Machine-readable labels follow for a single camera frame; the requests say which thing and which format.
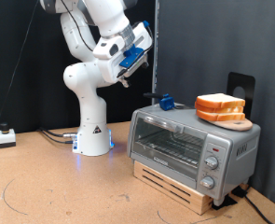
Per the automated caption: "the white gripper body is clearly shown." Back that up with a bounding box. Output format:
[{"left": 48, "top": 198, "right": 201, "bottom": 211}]
[{"left": 96, "top": 21, "right": 154, "bottom": 85}]

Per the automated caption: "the metal oven rack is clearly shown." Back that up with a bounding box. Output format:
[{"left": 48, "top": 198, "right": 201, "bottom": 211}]
[{"left": 136, "top": 136, "right": 203, "bottom": 167}]

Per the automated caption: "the silver oven temperature knob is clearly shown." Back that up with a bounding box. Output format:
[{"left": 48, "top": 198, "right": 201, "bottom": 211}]
[{"left": 204, "top": 156, "right": 219, "bottom": 171}]

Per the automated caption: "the silver toaster oven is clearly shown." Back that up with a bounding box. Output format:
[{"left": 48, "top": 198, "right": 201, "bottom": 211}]
[{"left": 126, "top": 103, "right": 262, "bottom": 207}]

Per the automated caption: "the vertical metal pole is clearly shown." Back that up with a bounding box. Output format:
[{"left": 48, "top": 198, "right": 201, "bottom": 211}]
[{"left": 151, "top": 0, "right": 160, "bottom": 105}]

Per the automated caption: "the black metal bookend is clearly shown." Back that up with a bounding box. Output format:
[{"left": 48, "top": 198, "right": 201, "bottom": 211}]
[{"left": 226, "top": 71, "right": 256, "bottom": 120}]

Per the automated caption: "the round wooden cutting board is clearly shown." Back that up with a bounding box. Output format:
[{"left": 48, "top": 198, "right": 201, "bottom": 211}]
[{"left": 205, "top": 118, "right": 254, "bottom": 132}]

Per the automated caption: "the emergency stop button box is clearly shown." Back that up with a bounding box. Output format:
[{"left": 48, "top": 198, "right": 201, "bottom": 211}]
[{"left": 0, "top": 122, "right": 17, "bottom": 149}]

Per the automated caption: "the wooden slatted crate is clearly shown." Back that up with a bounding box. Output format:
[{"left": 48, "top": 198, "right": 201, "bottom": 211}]
[{"left": 132, "top": 160, "right": 214, "bottom": 217}]

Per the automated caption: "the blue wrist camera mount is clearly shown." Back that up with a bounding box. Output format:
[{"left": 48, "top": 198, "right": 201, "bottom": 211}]
[{"left": 117, "top": 44, "right": 149, "bottom": 78}]

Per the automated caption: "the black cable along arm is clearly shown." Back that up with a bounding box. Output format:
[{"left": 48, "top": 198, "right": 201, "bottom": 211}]
[{"left": 60, "top": 0, "right": 154, "bottom": 54}]

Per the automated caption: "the black cable with silver connector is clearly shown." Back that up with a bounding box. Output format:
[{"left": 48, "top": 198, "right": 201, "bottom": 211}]
[{"left": 38, "top": 127, "right": 79, "bottom": 140}]

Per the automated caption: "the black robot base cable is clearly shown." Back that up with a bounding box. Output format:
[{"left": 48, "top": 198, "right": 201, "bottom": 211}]
[{"left": 40, "top": 130, "right": 76, "bottom": 145}]

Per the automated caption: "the black hanging cable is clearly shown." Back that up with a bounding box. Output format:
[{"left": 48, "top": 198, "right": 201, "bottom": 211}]
[{"left": 0, "top": 0, "right": 41, "bottom": 141}]

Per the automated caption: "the black oven power cable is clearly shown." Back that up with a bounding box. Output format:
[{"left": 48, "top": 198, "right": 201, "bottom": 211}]
[{"left": 231, "top": 186, "right": 275, "bottom": 224}]

